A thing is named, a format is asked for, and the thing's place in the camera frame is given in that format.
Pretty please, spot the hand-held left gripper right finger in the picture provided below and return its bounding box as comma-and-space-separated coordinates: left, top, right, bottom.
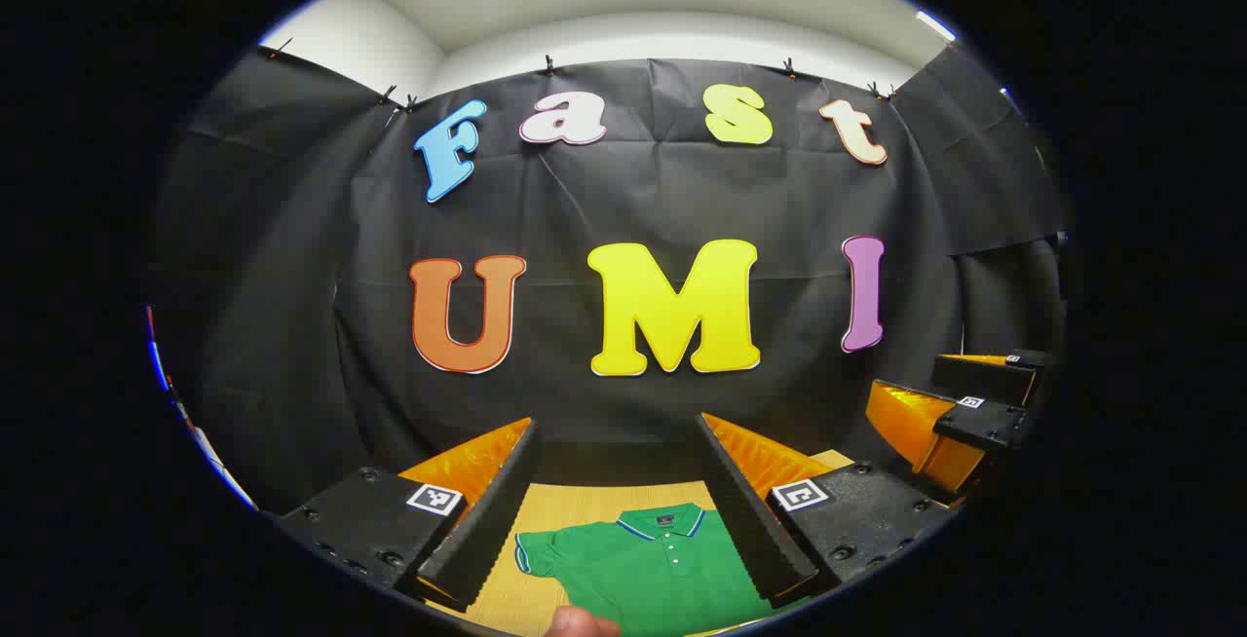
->
694, 411, 964, 611

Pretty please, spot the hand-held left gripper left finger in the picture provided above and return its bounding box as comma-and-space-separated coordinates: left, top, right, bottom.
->
273, 416, 543, 614

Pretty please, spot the green T-shirt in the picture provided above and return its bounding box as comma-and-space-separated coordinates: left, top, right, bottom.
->
513, 503, 808, 637

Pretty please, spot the black backdrop cloth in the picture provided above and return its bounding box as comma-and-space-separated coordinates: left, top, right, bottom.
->
146, 43, 1073, 521

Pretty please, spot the row of black clips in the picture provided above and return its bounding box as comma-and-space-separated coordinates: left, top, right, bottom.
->
263, 38, 897, 117

